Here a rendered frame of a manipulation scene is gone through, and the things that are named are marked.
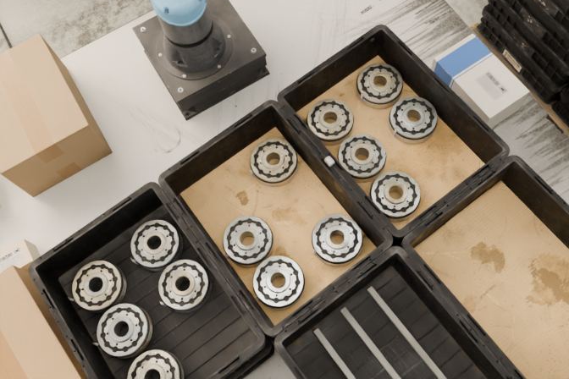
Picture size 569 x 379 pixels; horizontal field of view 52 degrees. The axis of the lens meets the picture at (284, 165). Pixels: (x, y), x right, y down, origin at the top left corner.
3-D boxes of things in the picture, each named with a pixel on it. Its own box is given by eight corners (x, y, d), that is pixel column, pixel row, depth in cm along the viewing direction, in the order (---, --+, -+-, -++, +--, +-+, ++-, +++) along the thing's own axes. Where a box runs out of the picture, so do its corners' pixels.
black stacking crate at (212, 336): (52, 279, 125) (27, 267, 115) (168, 198, 131) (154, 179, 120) (148, 444, 112) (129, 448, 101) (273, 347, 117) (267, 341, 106)
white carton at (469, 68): (428, 77, 150) (433, 57, 141) (465, 53, 152) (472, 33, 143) (480, 135, 143) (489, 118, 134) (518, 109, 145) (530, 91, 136)
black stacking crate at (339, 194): (170, 197, 131) (156, 178, 120) (277, 122, 136) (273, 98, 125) (275, 345, 117) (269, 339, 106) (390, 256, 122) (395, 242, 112)
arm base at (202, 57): (157, 32, 148) (147, 8, 139) (214, 13, 149) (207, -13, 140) (174, 81, 143) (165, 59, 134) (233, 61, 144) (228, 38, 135)
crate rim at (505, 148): (273, 101, 127) (273, 96, 125) (381, 27, 132) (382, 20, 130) (396, 244, 113) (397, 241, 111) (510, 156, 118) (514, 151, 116)
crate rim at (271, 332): (157, 181, 122) (154, 178, 120) (273, 101, 127) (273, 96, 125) (270, 342, 108) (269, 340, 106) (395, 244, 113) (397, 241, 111)
